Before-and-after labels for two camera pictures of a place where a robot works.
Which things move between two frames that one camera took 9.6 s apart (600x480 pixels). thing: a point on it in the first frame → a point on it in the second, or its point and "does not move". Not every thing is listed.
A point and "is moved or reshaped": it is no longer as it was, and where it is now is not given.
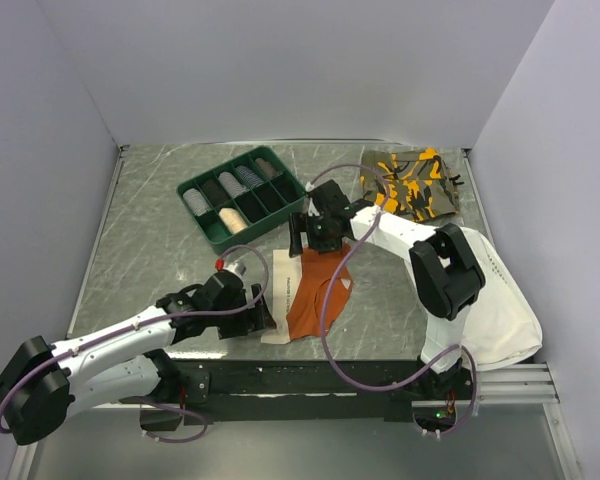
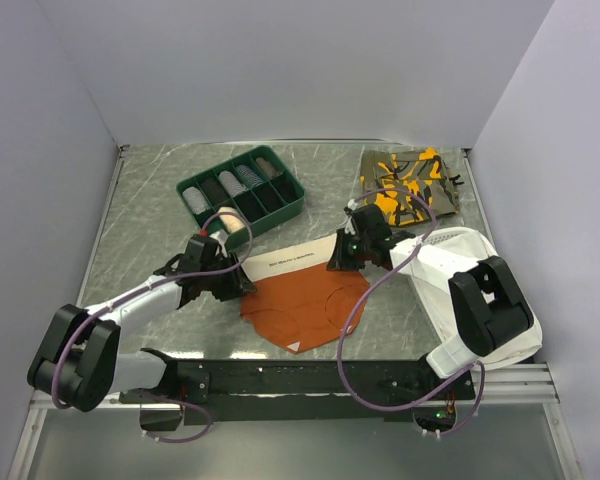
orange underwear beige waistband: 301,287 is moved or reshaped
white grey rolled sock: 234,188 does not move
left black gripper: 261,319 → 238,281
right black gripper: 302,223 → 339,260
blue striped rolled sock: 248,177 does not move
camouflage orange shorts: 420,184 does not move
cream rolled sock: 233,220 does not move
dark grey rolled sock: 216,196 does not move
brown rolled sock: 268,169 does not move
